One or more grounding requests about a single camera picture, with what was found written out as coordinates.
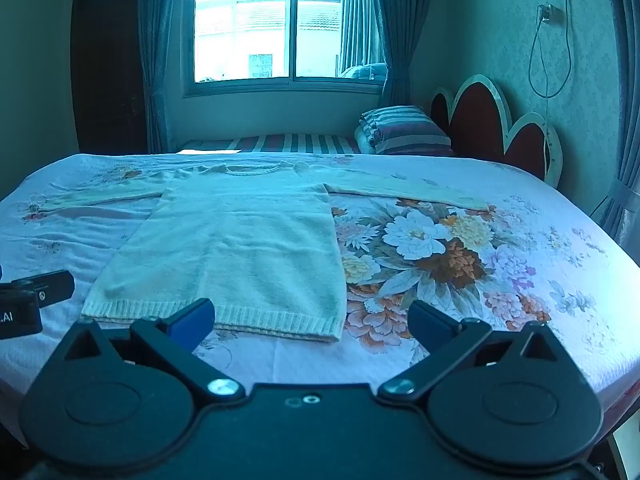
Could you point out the floral bedsheet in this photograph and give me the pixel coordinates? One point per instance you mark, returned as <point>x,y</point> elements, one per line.
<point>500,285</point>

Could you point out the dark wooden wardrobe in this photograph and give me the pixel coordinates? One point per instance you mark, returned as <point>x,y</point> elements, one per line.
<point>107,60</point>

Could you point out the striped pillow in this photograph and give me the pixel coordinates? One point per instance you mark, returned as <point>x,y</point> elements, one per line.
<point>407,130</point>

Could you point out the sliding glass window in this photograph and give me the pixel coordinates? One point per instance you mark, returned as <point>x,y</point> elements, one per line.
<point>280,30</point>

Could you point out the folded quilt on windowsill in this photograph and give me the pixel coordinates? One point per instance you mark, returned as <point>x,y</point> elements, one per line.
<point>365,71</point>

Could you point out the wall socket with plug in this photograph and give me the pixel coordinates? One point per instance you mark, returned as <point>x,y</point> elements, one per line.
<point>549,13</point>

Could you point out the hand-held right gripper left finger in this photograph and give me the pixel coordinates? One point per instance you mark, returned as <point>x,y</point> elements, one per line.
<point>197,317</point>

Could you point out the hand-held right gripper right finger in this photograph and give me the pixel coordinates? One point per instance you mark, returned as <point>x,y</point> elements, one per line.
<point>427,322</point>

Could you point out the blue window curtain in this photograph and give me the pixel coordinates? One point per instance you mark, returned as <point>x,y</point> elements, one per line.
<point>157,50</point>
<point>400,25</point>

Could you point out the red petal-shaped headboard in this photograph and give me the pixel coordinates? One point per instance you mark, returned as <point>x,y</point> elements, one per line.
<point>480,120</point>

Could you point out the white towel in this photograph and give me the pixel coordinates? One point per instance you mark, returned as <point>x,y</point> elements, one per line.
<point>240,240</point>

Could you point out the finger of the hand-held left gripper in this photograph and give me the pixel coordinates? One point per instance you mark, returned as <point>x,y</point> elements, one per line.
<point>52,286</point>

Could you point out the striped mattress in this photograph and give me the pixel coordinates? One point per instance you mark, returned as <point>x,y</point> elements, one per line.
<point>290,143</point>

